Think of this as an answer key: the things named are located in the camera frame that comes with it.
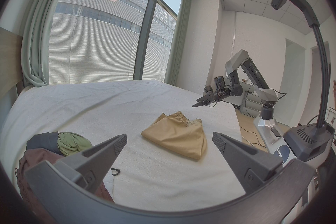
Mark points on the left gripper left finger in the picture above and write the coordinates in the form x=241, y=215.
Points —
x=89, y=165

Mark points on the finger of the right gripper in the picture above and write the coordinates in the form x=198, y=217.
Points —
x=202, y=104
x=204, y=99

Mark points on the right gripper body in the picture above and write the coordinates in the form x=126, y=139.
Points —
x=220, y=95

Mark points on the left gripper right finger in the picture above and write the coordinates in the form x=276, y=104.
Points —
x=246, y=165

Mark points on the tan shorts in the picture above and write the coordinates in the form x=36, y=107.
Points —
x=178, y=139

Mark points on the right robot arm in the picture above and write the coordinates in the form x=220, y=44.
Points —
x=258, y=78

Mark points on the bed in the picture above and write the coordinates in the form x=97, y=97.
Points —
x=105, y=112

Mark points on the green garment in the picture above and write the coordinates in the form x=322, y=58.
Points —
x=73, y=144

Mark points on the grey chest of drawers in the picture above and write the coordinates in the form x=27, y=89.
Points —
x=249, y=104

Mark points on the black garment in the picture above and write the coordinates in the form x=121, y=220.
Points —
x=42, y=141

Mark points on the brown garment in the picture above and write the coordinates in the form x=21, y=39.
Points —
x=34, y=165

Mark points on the grey-green curtain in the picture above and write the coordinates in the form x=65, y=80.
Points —
x=178, y=47
x=36, y=34

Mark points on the window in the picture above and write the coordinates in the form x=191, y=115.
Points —
x=147, y=34

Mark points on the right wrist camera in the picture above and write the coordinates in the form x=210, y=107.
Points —
x=208, y=89

